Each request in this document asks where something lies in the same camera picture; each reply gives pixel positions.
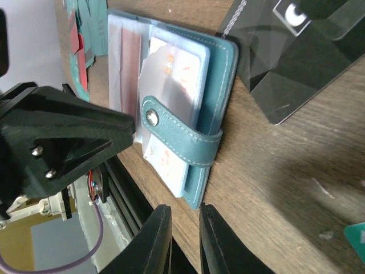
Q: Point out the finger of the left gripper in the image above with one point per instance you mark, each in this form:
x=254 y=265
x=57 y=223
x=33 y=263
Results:
x=50 y=138

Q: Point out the black VIP card centre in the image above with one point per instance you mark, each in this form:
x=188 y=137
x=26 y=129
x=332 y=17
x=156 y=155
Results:
x=291 y=50

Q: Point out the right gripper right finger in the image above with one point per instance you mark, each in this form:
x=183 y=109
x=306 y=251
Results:
x=221 y=250

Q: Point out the teal VIP card left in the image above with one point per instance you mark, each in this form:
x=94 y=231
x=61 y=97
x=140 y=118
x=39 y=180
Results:
x=91 y=21

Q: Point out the red card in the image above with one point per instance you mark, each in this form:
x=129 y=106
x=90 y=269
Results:
x=82 y=55
x=130 y=67

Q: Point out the white floral VIP card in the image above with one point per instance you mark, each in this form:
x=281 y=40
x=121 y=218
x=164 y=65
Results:
x=174 y=73

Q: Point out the blue leather card holder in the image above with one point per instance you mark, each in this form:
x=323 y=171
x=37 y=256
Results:
x=197 y=146

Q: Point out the teal vip card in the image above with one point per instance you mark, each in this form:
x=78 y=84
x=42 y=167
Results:
x=355 y=236
x=91 y=21

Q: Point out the red card front left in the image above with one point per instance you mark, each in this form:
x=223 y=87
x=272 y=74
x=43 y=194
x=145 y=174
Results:
x=82 y=55

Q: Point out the teal VIP card centre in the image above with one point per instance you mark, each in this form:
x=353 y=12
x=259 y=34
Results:
x=355 y=236

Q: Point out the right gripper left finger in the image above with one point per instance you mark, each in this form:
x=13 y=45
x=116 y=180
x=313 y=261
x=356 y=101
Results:
x=150 y=250

